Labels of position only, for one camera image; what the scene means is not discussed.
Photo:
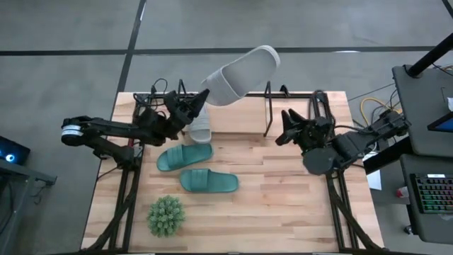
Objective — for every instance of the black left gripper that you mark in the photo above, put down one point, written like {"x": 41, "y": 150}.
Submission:
{"x": 178, "y": 108}

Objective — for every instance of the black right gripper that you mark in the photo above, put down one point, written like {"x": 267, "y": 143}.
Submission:
{"x": 315, "y": 132}

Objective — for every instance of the light grey rubber slide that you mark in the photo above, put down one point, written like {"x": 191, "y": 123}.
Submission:
{"x": 201, "y": 132}
{"x": 247, "y": 71}

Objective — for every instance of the teal green rubber slide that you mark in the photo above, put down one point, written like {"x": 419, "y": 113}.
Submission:
{"x": 184, "y": 157}
{"x": 216, "y": 182}

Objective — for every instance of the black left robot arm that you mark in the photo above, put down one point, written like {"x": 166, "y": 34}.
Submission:
{"x": 106, "y": 127}

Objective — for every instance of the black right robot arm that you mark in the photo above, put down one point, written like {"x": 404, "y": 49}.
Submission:
{"x": 354, "y": 141}

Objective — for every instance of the white paper sheet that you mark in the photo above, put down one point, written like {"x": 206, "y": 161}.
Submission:
{"x": 374, "y": 178}

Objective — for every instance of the round green artificial plant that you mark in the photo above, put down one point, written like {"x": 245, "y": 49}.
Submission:
{"x": 166, "y": 216}

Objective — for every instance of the small pink item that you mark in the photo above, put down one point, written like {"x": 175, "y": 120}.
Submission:
{"x": 402, "y": 192}

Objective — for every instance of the dark grey desk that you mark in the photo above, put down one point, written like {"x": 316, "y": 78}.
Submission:
{"x": 414, "y": 226}
{"x": 421, "y": 113}

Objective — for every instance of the tablet with blue screen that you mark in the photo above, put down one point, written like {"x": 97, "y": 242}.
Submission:
{"x": 444, "y": 124}

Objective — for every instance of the black vertical pole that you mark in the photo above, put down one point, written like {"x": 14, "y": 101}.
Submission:
{"x": 431, "y": 55}

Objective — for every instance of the backlit black keyboard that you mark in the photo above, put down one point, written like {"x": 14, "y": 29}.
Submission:
{"x": 435, "y": 195}

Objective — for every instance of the grey metal cart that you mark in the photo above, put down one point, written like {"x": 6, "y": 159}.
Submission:
{"x": 21, "y": 173}

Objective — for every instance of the black computer with blue light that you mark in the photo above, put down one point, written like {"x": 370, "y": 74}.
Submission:
{"x": 12, "y": 152}

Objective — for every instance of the black aluminium table frame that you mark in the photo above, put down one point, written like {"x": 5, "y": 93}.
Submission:
{"x": 124, "y": 198}

